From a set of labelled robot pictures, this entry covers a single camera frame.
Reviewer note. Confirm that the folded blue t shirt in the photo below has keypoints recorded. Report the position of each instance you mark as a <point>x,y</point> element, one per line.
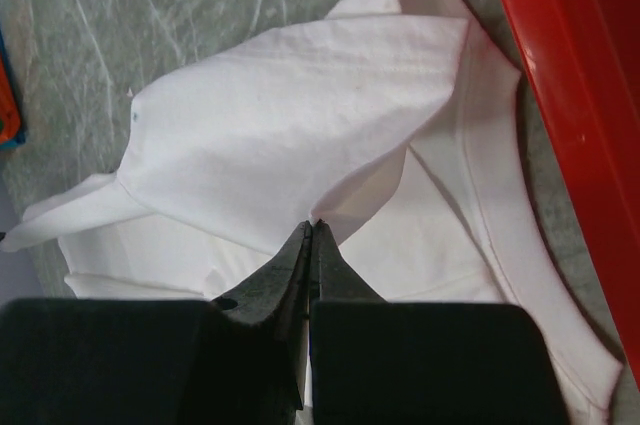
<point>12,127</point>

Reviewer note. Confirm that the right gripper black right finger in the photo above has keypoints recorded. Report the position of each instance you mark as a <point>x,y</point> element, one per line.
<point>379,362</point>

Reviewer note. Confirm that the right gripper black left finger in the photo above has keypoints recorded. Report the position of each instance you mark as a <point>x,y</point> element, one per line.
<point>237,359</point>

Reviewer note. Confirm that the white t shirt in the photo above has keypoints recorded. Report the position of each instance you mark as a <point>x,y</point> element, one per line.
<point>393,121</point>

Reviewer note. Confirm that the red plastic bin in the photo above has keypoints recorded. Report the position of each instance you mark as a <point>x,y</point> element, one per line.
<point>582,59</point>

